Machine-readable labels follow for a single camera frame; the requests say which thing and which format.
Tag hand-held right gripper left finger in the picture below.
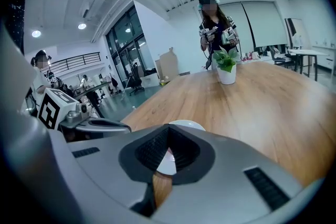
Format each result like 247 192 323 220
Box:
48 124 169 224

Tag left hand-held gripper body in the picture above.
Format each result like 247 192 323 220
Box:
37 87 90 131

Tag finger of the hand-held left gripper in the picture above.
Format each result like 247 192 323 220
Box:
75 117 132 135

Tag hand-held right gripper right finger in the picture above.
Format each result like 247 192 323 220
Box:
154 124 305 224

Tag white plate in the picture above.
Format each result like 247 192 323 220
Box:
156 119 207 177

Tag black office chair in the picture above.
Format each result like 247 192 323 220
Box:
128 62 145 97

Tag black balcony railing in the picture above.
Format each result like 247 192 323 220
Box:
48 51 101 72

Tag white storage box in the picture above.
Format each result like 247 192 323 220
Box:
140 74 160 89

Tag black framed glass doors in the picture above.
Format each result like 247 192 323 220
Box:
104 4 156 90

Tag brown cardboard box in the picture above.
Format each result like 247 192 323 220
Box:
154 46 181 77

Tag person's black sparkly shirt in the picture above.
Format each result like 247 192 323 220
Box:
0 0 26 56

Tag ceiling air conditioner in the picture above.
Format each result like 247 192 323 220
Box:
79 0 106 19

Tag small green potted plant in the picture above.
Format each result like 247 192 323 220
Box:
211 45 242 86

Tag silver flask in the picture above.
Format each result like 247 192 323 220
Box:
221 30 232 46

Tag white side table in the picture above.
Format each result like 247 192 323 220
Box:
286 48 329 82

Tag white window blind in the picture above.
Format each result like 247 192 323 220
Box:
221 1 289 48

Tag standing whiteboard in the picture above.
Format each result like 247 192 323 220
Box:
284 17 306 46

